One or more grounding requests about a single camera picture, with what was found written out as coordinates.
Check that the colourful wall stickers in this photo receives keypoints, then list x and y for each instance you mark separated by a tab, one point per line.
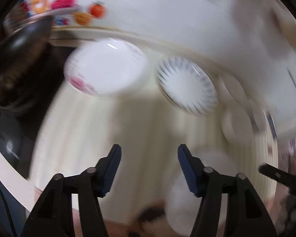
65	12

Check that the black wok pan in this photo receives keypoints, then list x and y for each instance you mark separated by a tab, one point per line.
21	50

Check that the white bowl blue pattern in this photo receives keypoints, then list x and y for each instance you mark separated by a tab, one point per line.
261	122

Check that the plain white bowl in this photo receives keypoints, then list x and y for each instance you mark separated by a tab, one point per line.
236	127

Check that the striped cat table mat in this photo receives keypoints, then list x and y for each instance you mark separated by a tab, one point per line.
80	129

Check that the white plate grey flower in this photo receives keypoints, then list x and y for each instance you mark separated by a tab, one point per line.
181	205

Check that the blue leaf pattern plate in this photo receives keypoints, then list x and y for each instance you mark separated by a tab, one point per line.
187	85

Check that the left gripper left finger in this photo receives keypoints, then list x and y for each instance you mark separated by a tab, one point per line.
52	214

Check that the white plate pink flowers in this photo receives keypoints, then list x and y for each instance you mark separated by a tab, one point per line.
106	67

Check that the white bowl black rim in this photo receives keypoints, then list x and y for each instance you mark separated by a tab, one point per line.
230	91

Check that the black gas stove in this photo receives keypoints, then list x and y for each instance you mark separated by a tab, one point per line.
24	107

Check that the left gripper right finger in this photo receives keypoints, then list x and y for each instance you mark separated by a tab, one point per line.
246	213

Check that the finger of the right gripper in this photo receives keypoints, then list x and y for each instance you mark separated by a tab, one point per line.
279	176

